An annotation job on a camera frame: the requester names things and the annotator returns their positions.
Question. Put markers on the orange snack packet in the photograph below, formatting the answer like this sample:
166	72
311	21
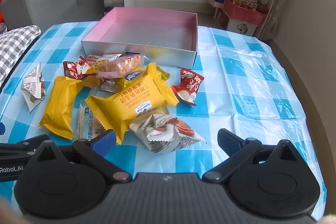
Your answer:
90	81

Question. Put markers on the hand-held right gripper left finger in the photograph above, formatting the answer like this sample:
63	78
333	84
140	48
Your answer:
105	141

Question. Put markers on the yellow snack packet white logo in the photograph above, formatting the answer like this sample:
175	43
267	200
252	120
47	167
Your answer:
139	100

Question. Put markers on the grey white checkered pillow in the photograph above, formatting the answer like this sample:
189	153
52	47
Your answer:
15	48

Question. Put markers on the yellow packet blue oval label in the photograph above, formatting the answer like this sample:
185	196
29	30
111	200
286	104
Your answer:
132	76

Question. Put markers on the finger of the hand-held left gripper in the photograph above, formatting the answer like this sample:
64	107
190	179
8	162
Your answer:
18	149
2	129

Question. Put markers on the clear pink bread packet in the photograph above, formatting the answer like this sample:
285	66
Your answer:
123	65

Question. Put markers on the large pink basket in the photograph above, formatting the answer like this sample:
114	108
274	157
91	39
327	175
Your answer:
241	15

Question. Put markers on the white triangular packet nut picture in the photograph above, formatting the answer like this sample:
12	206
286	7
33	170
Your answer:
162	132

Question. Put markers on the blue checkered plastic tablecloth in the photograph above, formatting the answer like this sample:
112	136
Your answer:
249	82

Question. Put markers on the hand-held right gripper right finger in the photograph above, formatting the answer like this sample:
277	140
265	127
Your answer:
228	141

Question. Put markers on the pink cardboard box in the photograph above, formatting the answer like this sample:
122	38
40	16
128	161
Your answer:
147	29

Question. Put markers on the lace curtain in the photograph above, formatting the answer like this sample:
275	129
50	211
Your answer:
275	3

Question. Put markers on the white triangular packet text print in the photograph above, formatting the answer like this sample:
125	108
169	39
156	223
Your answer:
34	87

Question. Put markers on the white storage stool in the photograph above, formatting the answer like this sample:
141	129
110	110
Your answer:
241	28

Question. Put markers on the plain yellow snack packet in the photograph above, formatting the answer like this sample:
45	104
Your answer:
60	108

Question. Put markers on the pink plastic tray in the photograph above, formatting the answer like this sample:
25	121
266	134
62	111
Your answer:
214	2

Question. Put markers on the pile of toy boxes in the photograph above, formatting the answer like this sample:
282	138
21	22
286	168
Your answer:
244	1

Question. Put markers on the red snack packet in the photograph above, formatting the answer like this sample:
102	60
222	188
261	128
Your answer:
76	69
187	87

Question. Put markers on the white blue bread packet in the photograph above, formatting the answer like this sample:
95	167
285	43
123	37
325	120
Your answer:
89	121

